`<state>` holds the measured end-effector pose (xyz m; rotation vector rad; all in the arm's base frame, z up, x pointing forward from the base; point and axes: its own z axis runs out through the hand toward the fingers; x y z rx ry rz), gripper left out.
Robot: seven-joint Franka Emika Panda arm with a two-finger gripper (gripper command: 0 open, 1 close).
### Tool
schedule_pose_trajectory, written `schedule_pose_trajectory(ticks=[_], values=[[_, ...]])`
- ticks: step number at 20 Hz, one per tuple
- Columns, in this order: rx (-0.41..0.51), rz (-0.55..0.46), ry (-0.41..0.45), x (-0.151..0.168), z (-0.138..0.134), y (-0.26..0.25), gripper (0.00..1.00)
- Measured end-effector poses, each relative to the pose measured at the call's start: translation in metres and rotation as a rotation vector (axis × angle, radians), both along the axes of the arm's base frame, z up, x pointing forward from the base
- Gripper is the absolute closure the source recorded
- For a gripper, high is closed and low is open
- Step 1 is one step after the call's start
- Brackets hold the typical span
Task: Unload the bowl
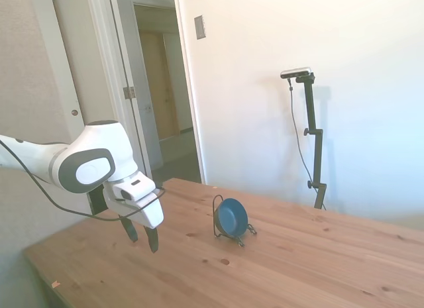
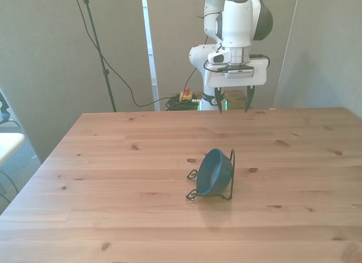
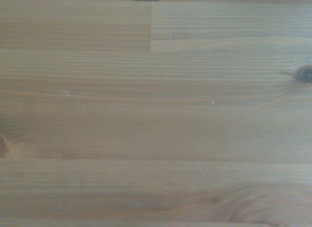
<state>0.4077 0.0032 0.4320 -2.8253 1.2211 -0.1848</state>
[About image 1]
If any silver exterior camera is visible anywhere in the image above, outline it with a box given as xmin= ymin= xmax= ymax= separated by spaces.
xmin=280 ymin=66 xmax=313 ymax=79

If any grey wall switch plate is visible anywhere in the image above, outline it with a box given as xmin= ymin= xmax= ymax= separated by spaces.
xmin=193 ymin=15 xmax=207 ymax=40

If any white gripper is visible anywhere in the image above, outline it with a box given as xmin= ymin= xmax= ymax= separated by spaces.
xmin=103 ymin=181 xmax=165 ymax=254

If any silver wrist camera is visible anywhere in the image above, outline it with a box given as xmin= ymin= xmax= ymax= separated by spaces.
xmin=112 ymin=172 xmax=157 ymax=203

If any black jointed camera stand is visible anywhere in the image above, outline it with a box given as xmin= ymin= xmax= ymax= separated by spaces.
xmin=294 ymin=73 xmax=328 ymax=210

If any blue bowl in wire stand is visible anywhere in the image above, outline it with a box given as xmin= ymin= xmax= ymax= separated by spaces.
xmin=211 ymin=194 xmax=258 ymax=248

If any wooden hallway door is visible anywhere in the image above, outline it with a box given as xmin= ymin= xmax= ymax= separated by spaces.
xmin=138 ymin=28 xmax=182 ymax=143

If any blue bowl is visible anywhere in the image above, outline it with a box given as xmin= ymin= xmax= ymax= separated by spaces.
xmin=217 ymin=197 xmax=249 ymax=238
xmin=211 ymin=194 xmax=258 ymax=248

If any grey open door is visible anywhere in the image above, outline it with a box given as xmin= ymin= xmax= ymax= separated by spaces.
xmin=111 ymin=0 xmax=164 ymax=180

